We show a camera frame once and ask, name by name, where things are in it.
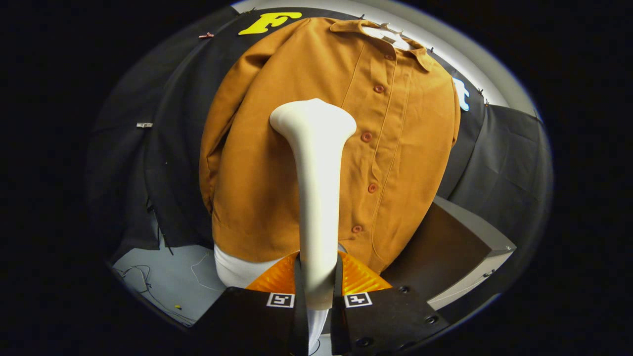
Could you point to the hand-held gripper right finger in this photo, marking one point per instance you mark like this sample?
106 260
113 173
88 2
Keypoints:
390 316

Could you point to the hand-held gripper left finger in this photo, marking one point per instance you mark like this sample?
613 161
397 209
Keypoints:
247 316

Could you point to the orange-brown button shirt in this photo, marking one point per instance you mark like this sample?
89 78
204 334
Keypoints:
257 188

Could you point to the white garment steamer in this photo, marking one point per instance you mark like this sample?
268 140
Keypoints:
316 198

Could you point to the white clothes hanger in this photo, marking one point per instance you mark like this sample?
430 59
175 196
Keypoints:
383 34

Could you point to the grey cabinet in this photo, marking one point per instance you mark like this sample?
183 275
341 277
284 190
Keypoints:
445 247

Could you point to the silver backdrop clip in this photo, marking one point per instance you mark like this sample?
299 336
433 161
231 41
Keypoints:
144 125

